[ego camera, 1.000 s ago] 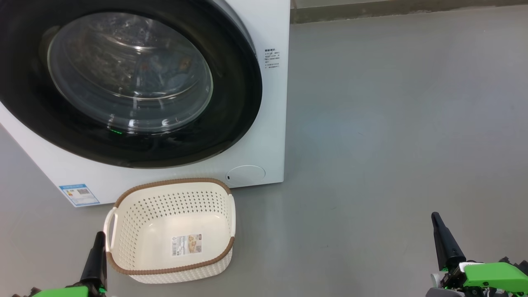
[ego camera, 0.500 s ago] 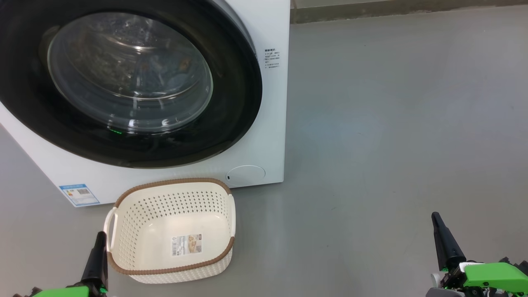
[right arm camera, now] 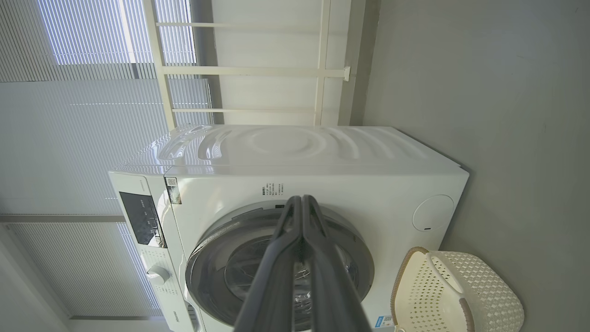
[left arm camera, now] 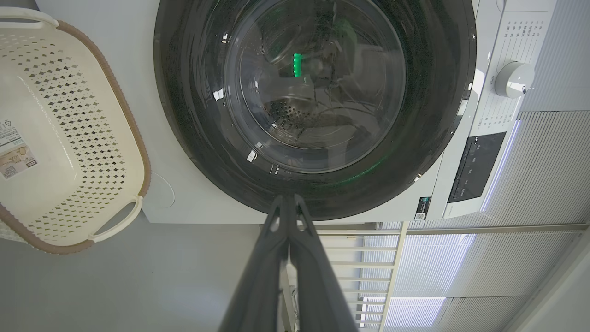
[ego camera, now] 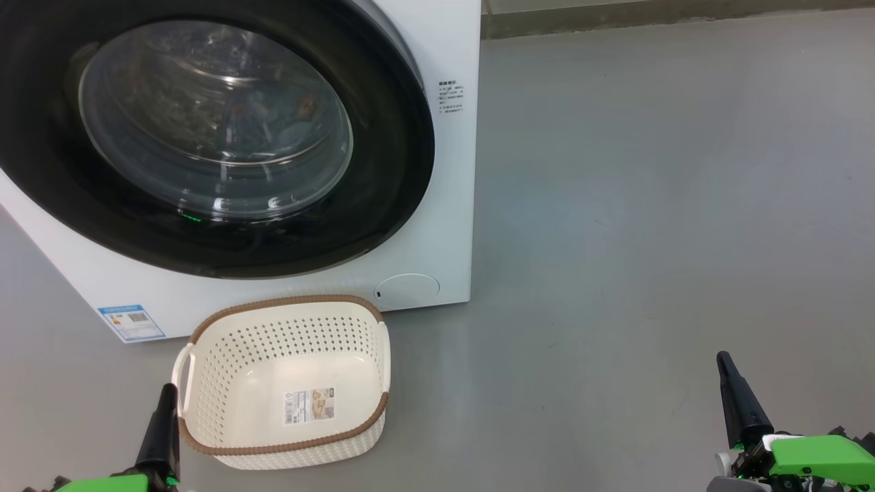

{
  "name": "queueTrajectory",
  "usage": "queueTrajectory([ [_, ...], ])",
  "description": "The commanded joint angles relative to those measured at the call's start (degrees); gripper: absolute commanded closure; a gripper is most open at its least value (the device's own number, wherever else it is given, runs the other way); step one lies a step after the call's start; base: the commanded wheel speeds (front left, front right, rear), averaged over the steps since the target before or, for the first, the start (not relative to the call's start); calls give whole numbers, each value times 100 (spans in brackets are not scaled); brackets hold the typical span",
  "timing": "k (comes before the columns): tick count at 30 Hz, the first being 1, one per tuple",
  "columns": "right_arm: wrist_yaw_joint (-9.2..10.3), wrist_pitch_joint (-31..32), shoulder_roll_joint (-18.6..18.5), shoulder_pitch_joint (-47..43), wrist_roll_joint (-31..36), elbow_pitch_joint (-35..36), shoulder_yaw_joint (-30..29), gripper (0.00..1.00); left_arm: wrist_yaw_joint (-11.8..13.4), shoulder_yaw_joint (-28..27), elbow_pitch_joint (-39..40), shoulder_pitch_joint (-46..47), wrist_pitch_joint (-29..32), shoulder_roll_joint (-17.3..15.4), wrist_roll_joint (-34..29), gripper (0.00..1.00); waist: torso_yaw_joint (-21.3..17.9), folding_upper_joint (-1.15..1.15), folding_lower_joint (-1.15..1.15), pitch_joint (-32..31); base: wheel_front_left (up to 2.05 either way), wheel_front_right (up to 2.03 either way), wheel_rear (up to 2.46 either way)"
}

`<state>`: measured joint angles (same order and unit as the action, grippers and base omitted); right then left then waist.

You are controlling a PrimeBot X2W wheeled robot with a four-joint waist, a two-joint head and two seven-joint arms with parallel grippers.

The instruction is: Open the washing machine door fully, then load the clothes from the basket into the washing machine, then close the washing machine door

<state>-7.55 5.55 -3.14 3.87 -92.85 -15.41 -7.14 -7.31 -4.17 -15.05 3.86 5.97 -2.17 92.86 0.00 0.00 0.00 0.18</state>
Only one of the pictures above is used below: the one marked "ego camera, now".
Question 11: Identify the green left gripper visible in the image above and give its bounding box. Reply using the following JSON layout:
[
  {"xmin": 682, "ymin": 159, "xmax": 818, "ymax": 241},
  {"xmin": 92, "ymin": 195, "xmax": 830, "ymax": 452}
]
[{"xmin": 21, "ymin": 383, "xmax": 180, "ymax": 492}]

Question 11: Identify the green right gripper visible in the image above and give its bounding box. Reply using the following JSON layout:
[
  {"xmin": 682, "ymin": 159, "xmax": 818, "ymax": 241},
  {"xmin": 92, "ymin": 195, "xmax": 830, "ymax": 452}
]
[{"xmin": 705, "ymin": 351, "xmax": 875, "ymax": 492}]

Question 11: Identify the black glass washer door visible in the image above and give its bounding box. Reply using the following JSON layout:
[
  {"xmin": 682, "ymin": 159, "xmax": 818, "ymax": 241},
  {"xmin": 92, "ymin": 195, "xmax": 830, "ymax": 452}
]
[{"xmin": 0, "ymin": 0, "xmax": 436, "ymax": 279}]

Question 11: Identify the small blue bear-print garment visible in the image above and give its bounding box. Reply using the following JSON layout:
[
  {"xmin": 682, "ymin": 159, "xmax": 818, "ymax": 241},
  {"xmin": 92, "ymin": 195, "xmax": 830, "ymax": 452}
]
[{"xmin": 246, "ymin": 89, "xmax": 325, "ymax": 141}]

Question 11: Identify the white washing machine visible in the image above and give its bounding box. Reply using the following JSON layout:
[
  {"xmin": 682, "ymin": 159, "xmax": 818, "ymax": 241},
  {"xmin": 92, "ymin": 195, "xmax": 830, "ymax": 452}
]
[{"xmin": 0, "ymin": 0, "xmax": 481, "ymax": 344}]

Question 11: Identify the blue energy label sticker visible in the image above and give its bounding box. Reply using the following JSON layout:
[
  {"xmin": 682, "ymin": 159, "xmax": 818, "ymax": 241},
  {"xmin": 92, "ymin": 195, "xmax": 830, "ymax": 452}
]
[{"xmin": 97, "ymin": 304, "xmax": 167, "ymax": 343}]

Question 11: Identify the white brown-rimmed laundry basket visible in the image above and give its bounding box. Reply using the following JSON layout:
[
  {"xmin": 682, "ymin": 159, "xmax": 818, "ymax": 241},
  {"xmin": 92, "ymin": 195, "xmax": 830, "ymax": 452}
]
[{"xmin": 171, "ymin": 295, "xmax": 392, "ymax": 471}]

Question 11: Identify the basket product label sticker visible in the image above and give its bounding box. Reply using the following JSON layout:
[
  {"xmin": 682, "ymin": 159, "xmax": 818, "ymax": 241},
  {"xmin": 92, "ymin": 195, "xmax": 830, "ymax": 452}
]
[{"xmin": 284, "ymin": 387, "xmax": 336, "ymax": 426}]

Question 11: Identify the round white filter cover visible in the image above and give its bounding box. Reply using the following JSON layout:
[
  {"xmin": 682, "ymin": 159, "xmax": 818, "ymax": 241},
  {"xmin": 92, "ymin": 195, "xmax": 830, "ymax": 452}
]
[{"xmin": 375, "ymin": 273, "xmax": 441, "ymax": 309}]

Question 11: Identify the black printed text label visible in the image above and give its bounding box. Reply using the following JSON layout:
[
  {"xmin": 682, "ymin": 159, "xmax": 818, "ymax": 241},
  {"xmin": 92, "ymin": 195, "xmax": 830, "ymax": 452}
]
[{"xmin": 437, "ymin": 80, "xmax": 467, "ymax": 114}]

